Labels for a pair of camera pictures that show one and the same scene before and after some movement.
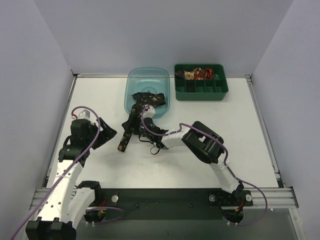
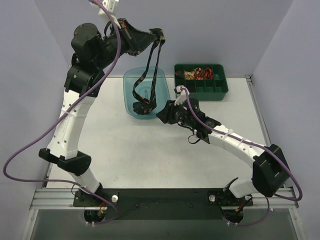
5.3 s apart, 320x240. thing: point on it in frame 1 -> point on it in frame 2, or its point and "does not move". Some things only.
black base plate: x=169 y=203 does not move
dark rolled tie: x=180 y=74 does not move
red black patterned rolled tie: x=199 y=73 does not move
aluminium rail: x=277 y=197 does not move
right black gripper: x=135 y=122 -> x=172 y=113
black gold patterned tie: x=142 y=100 -> x=143 y=106
